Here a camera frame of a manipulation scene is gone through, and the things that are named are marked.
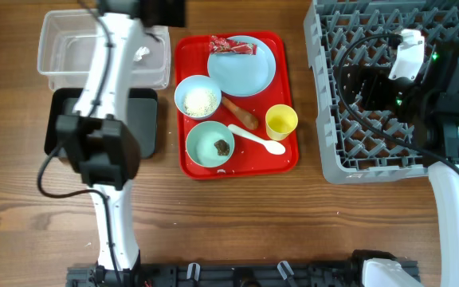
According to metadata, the white tissue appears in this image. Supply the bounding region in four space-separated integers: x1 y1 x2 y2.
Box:
133 46 151 62

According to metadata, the red snack wrapper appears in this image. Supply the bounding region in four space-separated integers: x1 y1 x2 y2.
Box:
209 35 257 55

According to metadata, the light blue bowl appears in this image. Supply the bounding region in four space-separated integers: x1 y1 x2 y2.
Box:
175 75 222 120

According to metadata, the white rice pile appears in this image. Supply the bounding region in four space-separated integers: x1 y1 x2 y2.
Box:
183 88 218 118

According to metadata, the yellow plastic cup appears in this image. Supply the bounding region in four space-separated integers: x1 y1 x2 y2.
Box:
265 104 298 141

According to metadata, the mint green bowl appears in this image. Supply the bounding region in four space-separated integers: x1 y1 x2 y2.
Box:
186 121 235 168

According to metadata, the brown food lump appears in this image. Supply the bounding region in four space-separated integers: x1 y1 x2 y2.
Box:
214 140 230 156

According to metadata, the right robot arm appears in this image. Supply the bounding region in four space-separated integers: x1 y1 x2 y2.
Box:
335 35 459 286

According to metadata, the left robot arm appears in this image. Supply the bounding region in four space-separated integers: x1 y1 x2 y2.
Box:
51 1 186 274

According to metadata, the grey dishwasher rack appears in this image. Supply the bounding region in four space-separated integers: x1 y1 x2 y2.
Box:
304 1 459 184

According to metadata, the black waste tray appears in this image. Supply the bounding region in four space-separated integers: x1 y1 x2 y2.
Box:
44 88 159 159

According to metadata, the light blue plate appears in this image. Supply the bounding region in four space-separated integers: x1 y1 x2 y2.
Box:
207 35 277 97

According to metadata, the clear plastic storage box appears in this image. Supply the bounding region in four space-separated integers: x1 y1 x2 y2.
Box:
37 10 171 91

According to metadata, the white plastic spoon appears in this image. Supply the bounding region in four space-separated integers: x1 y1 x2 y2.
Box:
227 124 286 155

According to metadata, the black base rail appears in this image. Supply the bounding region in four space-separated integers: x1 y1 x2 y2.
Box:
65 261 420 287

